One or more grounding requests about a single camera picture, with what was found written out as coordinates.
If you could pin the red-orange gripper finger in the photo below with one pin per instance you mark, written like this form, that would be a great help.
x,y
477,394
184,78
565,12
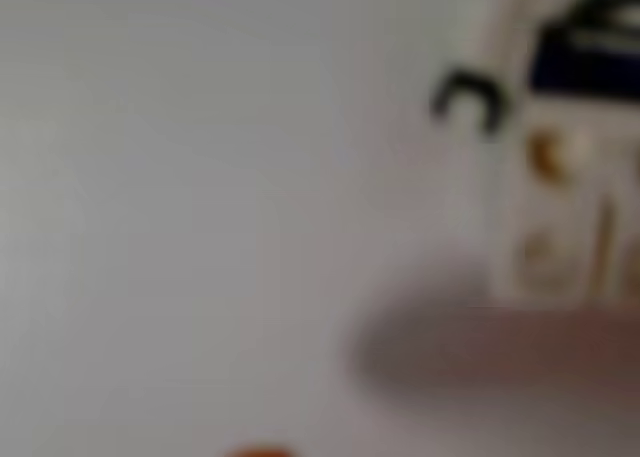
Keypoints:
x,y
500,357

